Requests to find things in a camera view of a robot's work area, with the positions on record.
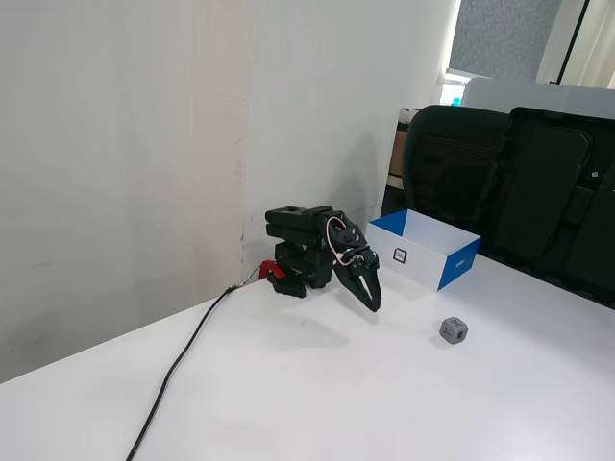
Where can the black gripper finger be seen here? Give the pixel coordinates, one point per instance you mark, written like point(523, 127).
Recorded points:
point(376, 288)
point(353, 287)

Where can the gray cube block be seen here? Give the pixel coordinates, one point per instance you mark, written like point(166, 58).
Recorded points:
point(452, 331)

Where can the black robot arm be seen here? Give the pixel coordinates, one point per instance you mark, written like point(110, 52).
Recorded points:
point(293, 225)

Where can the blue and white cardboard box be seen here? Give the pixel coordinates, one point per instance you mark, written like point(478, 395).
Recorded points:
point(418, 259)

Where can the brown cardboard box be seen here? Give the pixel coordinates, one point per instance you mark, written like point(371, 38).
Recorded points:
point(398, 153)

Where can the red and black table clamp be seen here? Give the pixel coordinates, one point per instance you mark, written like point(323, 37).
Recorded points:
point(269, 270)

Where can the black mesh office chair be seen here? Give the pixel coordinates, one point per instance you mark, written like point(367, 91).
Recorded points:
point(447, 182)

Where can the teal bottle cap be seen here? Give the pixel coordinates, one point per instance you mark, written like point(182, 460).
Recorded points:
point(456, 101)

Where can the white desk partition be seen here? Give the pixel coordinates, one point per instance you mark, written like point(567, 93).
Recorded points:
point(528, 96)

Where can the gray window blind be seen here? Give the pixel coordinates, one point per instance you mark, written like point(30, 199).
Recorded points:
point(499, 38)

